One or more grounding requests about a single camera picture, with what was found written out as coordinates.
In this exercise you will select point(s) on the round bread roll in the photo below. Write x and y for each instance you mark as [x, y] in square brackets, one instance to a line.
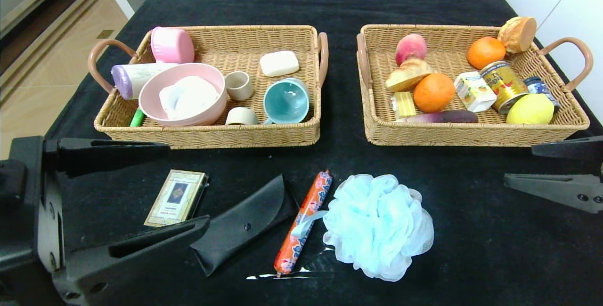
[517, 34]

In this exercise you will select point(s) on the gold bordered card box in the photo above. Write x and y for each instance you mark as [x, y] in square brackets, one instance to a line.
[175, 197]

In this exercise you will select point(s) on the yellow cheese block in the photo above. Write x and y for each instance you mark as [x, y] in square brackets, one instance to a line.
[405, 104]

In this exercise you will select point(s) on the white bottle with purple cap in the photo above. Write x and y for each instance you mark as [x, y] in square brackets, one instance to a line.
[135, 76]

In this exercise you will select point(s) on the pink plastic cup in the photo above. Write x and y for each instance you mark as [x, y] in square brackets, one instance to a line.
[172, 44]

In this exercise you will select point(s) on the blue and white can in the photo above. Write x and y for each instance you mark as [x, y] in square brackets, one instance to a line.
[538, 87]

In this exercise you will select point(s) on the white soap bar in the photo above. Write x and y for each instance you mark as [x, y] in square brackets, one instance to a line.
[279, 63]

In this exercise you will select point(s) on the orange wrapped sausage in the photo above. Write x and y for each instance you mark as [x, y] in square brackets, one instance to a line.
[308, 197]

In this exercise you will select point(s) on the white drink carton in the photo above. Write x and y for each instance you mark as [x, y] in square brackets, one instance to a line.
[475, 92]

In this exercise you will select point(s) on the yellow lemon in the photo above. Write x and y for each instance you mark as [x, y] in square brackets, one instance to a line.
[529, 109]

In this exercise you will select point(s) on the large orange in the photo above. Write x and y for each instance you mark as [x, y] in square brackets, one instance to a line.
[433, 92]

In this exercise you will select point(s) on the black glasses case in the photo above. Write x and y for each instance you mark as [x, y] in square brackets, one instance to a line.
[245, 230]

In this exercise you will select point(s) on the beige small cup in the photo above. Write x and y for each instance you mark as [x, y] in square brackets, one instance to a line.
[240, 116]
[238, 89]

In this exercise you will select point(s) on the green plastic stick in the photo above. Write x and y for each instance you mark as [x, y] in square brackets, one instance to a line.
[137, 118]

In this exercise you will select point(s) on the wicker basket holding food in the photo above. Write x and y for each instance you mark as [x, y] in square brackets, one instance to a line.
[452, 37]

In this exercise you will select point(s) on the bread slice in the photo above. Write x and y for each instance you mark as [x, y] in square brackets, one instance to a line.
[405, 75]

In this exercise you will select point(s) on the teal mug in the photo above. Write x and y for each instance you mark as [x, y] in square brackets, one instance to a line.
[284, 102]

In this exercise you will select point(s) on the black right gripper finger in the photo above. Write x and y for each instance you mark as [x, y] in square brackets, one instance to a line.
[565, 193]
[574, 148]

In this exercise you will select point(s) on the gold drink can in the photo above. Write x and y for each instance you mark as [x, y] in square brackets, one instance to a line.
[506, 84]

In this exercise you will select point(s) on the pink peach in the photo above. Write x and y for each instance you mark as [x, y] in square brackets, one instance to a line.
[410, 48]

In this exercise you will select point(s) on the small orange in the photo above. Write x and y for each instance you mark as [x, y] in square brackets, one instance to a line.
[485, 52]

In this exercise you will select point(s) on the light blue bath loofah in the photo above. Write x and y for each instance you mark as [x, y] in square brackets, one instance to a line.
[377, 226]

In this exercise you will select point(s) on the wicker basket holding tableware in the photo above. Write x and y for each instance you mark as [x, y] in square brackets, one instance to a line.
[226, 56]

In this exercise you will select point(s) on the pink bowl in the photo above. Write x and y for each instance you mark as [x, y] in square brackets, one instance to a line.
[151, 90]

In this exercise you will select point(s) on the brass floor socket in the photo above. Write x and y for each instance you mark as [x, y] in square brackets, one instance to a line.
[106, 34]

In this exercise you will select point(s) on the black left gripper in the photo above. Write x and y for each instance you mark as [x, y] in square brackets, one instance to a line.
[29, 212]

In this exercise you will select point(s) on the purple sweet potato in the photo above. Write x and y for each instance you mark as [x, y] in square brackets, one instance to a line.
[447, 116]

